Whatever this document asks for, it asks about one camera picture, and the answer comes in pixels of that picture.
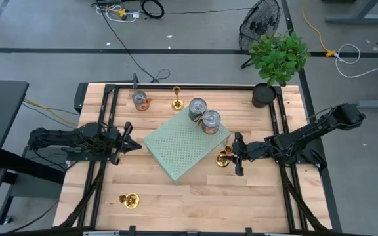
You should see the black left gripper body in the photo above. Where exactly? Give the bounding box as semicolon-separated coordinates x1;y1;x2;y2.
105;121;133;166

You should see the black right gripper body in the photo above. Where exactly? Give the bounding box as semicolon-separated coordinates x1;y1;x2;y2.
234;132;272;177

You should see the tall brass candlestick holder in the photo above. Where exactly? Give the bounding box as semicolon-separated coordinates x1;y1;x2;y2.
215;145;234;168

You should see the orange heart candle tin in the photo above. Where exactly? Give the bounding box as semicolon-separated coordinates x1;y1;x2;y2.
197;109;222;136

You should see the orange heart gift bag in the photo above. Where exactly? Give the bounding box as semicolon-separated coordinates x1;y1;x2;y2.
131;90;152;112

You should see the medium brass candlestick holder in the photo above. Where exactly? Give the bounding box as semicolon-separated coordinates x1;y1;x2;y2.
171;85;185;111

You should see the dark ribbed candle tin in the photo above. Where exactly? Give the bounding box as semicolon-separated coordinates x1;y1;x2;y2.
188;97;208;123

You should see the green perforated metal shelf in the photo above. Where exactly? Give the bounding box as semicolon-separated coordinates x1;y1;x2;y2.
142;105;232;186

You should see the short brass candlestick holder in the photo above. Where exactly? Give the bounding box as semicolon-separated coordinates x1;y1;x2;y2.
117;192;141;210

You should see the black control box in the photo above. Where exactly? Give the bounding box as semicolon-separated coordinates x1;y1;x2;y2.
73;81;90;115

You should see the potted green plant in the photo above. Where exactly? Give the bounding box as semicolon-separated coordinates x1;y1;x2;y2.
248;28;311;109

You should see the black floor fan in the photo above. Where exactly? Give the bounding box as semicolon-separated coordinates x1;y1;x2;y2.
238;0;282;70

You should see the grey floor bar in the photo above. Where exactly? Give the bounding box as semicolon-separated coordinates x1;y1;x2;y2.
355;100;378;109

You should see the grey desk foot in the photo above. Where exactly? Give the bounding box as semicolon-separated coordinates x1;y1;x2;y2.
325;0;378;25

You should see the thin yellow cable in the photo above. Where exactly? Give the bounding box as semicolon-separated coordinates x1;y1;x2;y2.
23;97;79;127

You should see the black aluminium table frame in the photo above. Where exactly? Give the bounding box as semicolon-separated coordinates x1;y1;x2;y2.
56;80;343;236

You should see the black desk leg frame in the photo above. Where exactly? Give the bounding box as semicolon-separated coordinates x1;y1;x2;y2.
0;144;66;227

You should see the long black floor cable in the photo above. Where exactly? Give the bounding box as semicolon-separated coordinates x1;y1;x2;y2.
97;5;172;85

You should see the thin black floor cable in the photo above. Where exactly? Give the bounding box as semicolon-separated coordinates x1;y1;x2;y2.
8;199;60;234

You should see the white cable bundle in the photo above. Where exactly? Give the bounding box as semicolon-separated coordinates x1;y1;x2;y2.
94;3;138;24

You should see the yellow floor cable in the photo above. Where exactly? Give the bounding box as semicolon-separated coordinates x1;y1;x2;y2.
301;0;337;58

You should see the coiled black cable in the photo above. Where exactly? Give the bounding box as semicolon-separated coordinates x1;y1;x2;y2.
140;0;165;20

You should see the white floor cable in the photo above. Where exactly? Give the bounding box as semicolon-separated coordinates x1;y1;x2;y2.
335;43;378;79

